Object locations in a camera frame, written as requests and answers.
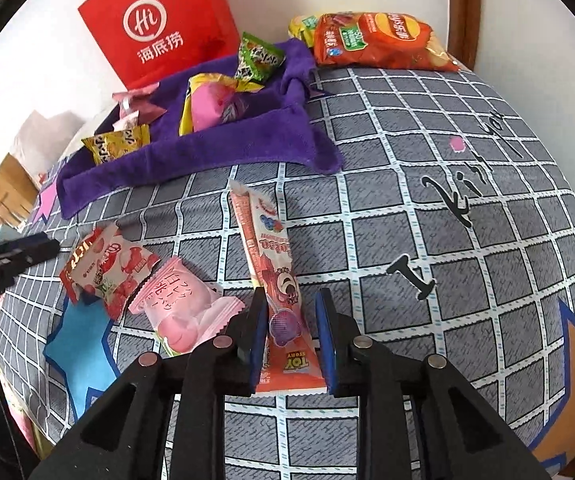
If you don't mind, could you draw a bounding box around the long toy story snack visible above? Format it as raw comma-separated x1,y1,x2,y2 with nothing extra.
229,180,324,394

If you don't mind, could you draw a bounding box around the pale pink candy packet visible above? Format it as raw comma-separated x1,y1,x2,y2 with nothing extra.
129,257,245,356

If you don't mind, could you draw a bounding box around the strawberry white snack packet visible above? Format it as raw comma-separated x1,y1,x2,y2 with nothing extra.
71,223,161,321

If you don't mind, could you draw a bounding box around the yellow rice cracker packet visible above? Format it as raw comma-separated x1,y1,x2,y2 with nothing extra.
82,125,151,166

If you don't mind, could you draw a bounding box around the pink wafer packet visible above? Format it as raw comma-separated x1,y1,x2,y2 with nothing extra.
112,82,167,131

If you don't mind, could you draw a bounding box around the pink yellow crisps packet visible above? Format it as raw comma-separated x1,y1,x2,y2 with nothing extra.
178,73,264,136

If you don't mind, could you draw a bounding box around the green snack packet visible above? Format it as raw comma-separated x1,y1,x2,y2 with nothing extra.
234,32,286,84

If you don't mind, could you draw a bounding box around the red small snack packet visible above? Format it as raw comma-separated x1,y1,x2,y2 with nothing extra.
60,228,102,304

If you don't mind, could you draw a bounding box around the pink paper star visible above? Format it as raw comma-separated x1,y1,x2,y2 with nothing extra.
30,178,58,224

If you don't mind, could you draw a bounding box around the blue paper star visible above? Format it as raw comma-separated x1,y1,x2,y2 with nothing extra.
44,297,120,422

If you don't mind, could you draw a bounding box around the white plastic bag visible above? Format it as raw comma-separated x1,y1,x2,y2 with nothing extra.
11,110,85,185

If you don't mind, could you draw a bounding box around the purple towel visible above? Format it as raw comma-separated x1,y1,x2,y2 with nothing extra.
56,39,344,219

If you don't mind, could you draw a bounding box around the orange chips bag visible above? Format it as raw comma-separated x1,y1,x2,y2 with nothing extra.
312,12,459,72

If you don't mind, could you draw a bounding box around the red paper shopping bag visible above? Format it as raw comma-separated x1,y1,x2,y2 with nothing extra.
78,0,239,90

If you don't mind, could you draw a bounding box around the yellow chips bag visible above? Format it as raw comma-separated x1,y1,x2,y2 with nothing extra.
287,14,319,49

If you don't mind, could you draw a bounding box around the wooden door frame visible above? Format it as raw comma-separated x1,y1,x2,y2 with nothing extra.
447,0,481,70

